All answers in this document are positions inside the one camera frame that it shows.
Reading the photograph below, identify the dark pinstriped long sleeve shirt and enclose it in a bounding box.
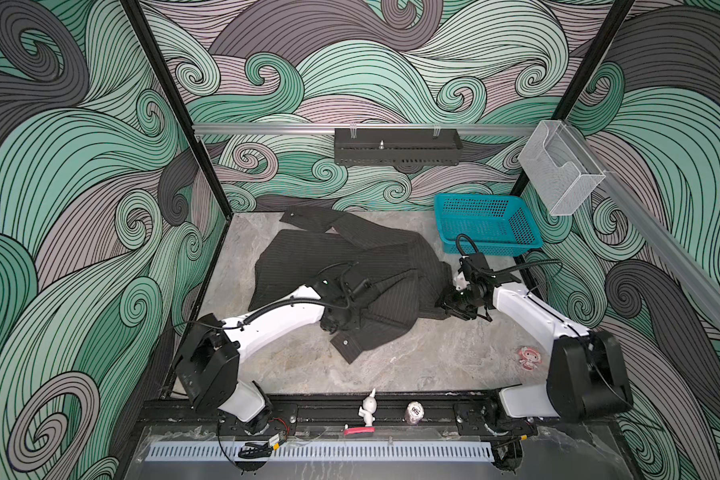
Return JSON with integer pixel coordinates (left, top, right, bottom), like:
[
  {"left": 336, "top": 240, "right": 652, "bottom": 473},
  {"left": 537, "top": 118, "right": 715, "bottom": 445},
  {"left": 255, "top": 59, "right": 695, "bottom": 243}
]
[{"left": 249, "top": 207, "right": 452, "bottom": 363}]

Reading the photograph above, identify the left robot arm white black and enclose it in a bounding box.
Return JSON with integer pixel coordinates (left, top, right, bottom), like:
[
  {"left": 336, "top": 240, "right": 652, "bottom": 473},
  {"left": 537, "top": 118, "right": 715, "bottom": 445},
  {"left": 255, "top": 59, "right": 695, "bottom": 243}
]
[{"left": 173, "top": 262, "right": 380, "bottom": 431}]

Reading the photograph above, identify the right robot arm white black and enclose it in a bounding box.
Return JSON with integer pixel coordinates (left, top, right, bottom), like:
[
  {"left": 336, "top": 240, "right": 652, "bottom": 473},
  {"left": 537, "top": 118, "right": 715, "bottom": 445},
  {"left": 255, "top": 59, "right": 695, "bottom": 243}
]
[{"left": 439, "top": 253, "right": 633, "bottom": 422}]

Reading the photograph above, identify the teal plastic basket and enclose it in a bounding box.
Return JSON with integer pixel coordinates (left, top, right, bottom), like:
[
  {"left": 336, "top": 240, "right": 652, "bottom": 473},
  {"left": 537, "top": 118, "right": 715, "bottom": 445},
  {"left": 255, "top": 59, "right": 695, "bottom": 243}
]
[{"left": 434, "top": 193, "right": 543, "bottom": 257}]

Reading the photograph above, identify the round cartoon sticker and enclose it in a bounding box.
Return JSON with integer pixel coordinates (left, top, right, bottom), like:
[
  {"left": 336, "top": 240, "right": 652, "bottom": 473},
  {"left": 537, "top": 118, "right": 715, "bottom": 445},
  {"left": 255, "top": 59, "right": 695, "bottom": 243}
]
[{"left": 517, "top": 346, "right": 543, "bottom": 371}]

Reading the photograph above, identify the white rabbit figurine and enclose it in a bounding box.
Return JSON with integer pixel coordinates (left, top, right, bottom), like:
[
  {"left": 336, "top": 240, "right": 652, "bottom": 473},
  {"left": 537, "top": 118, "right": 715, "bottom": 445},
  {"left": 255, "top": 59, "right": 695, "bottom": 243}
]
[{"left": 358, "top": 389, "right": 378, "bottom": 426}]

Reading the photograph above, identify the pink flat base piece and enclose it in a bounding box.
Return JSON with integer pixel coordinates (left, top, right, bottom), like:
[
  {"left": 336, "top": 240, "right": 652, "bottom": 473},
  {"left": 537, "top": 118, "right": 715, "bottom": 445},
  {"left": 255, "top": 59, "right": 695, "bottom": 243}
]
[{"left": 343, "top": 426, "right": 376, "bottom": 438}]

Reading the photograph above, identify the small white patterned jar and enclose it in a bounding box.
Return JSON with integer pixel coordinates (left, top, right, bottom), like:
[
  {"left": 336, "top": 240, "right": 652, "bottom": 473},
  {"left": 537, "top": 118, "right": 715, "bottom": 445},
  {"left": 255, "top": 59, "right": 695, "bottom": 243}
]
[{"left": 404, "top": 401, "right": 424, "bottom": 425}]

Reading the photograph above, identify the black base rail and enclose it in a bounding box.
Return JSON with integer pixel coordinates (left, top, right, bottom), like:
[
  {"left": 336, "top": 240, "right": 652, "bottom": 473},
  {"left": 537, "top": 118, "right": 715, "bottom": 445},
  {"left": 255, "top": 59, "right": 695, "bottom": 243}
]
[{"left": 143, "top": 392, "right": 613, "bottom": 439}]

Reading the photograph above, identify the white slotted cable duct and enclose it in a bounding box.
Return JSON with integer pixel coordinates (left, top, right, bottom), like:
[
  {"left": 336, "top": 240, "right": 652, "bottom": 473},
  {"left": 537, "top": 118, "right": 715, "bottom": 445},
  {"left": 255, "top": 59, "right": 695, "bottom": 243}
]
[{"left": 145, "top": 440, "right": 494, "bottom": 463}]

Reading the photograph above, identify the clear acrylic wall holder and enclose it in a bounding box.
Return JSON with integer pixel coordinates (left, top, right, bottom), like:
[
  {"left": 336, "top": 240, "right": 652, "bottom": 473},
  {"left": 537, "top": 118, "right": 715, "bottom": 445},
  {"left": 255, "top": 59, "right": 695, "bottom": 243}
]
[{"left": 518, "top": 120, "right": 605, "bottom": 217}]

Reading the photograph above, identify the black perforated wall tray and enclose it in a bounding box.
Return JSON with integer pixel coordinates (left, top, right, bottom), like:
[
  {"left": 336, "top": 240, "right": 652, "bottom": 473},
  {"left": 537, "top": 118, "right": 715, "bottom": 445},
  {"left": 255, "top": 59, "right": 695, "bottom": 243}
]
[{"left": 333, "top": 127, "right": 464, "bottom": 173}]

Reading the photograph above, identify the aluminium back rail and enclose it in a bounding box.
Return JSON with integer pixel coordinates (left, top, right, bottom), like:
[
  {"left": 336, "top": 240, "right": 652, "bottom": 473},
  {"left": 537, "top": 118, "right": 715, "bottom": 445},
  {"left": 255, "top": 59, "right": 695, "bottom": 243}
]
[{"left": 193, "top": 122, "right": 536, "bottom": 137}]

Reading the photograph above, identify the aluminium rail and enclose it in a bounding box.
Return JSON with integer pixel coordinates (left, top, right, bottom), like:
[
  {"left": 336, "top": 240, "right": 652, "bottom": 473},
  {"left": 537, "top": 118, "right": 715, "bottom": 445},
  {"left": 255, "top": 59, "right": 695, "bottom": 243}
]
[
  {"left": 193, "top": 122, "right": 536, "bottom": 137},
  {"left": 573, "top": 129, "right": 720, "bottom": 331}
]

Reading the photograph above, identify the aluminium right rail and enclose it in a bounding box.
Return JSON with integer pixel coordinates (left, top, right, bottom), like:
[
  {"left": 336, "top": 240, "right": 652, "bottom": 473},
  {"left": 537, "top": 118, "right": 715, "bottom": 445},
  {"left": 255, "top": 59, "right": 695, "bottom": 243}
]
[{"left": 573, "top": 129, "right": 720, "bottom": 331}]

